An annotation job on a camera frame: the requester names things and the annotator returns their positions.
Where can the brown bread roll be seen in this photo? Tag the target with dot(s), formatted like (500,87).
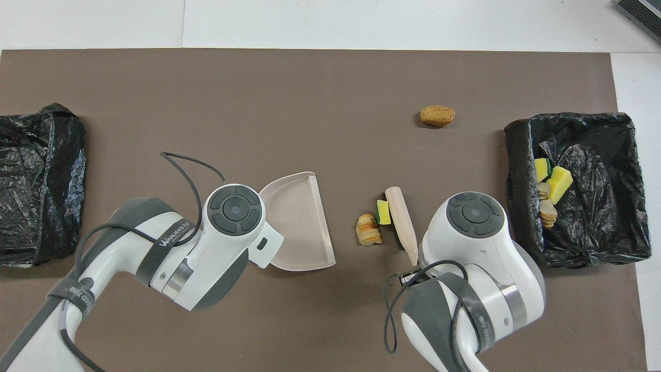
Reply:
(437,115)

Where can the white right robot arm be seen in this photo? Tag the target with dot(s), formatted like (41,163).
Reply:
(475,248)

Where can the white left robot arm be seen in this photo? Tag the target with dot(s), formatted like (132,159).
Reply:
(206,258)

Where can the dark grey ribbed device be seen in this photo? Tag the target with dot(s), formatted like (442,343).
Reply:
(643,15)

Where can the striped croissant piece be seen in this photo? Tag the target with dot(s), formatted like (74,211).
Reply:
(368,230)

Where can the yellow sponge with green pad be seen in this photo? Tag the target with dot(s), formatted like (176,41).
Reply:
(540,169)

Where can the brown table mat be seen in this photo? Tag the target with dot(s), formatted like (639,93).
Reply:
(206,93)

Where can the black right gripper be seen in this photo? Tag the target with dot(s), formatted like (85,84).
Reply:
(413,275)

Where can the beige plastic dustpan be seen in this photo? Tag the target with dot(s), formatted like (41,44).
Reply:
(299,222)

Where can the pale bread chunk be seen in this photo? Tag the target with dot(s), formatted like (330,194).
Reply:
(543,190)
(548,213)

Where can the small yellow sponge piece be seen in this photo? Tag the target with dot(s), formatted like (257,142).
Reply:
(383,212)

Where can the beige hand brush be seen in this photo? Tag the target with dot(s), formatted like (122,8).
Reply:
(404,222)

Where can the bin with black bag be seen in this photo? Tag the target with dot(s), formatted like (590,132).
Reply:
(36,186)
(599,206)

